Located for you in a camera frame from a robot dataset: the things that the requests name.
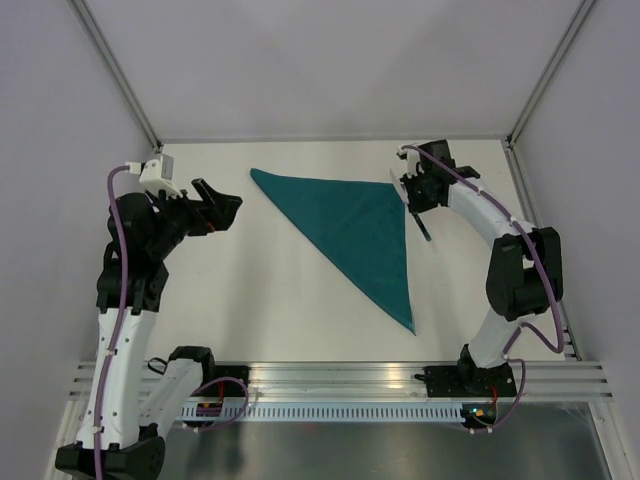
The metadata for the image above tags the left aluminium frame post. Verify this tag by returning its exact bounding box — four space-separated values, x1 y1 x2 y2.
67 0 163 153

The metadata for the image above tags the white slotted cable duct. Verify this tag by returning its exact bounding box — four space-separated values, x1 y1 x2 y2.
177 402 464 424

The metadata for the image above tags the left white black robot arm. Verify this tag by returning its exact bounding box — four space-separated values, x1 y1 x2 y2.
55 179 243 479

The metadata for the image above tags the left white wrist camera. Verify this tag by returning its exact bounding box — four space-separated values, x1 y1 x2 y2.
125 153 182 198

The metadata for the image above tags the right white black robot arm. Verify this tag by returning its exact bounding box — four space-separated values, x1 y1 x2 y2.
396 140 564 395

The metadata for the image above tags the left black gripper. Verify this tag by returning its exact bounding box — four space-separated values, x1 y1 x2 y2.
147 178 241 259

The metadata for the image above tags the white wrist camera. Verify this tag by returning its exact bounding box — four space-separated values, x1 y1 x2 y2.
125 153 182 198
389 145 420 205

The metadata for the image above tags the aluminium mounting rail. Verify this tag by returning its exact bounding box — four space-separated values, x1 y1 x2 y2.
68 360 615 402

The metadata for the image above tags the right aluminium frame post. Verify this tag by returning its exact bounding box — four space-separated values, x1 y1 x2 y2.
504 0 599 148

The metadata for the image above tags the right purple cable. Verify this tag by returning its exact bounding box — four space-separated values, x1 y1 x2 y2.
399 143 569 435

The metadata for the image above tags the teal cloth napkin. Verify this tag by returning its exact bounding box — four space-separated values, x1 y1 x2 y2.
250 168 415 333

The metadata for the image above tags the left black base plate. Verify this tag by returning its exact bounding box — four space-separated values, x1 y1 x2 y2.
196 364 250 402

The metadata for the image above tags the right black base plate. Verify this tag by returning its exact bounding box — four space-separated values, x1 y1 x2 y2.
413 364 517 399

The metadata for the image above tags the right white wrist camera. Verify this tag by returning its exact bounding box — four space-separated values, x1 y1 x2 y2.
389 145 420 205

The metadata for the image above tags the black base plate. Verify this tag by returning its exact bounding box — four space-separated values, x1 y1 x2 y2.
196 364 250 402
413 364 517 399

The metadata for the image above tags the aluminium frame post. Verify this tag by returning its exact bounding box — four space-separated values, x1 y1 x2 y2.
67 0 163 153
504 0 599 148

